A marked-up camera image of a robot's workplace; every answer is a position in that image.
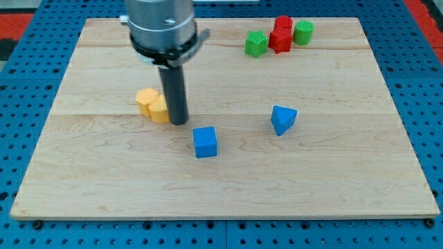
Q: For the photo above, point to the green cylinder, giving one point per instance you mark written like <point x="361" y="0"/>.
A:
<point x="303" y="32"/>

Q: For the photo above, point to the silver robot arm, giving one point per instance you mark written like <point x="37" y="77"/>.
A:
<point x="163" y="32"/>

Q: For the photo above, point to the red cylinder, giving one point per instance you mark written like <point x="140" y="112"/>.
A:
<point x="283" y="21"/>

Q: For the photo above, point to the green star block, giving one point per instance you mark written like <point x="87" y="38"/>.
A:
<point x="256" y="43"/>

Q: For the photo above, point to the yellow hexagon block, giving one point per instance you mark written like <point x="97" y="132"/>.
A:
<point x="144" y="98"/>

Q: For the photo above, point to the blue cube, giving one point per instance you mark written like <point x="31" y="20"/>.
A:
<point x="205" y="142"/>

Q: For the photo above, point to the red star block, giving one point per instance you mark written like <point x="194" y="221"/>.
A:
<point x="280" y="40"/>

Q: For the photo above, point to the wooden board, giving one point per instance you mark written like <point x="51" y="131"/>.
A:
<point x="347" y="155"/>

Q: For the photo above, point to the blue triangle block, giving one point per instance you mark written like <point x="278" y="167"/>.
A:
<point x="282" y="119"/>

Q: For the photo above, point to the yellow rounded block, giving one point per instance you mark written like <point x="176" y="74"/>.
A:
<point x="159" y="110"/>

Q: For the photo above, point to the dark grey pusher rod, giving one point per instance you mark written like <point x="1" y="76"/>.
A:
<point x="174" y="90"/>

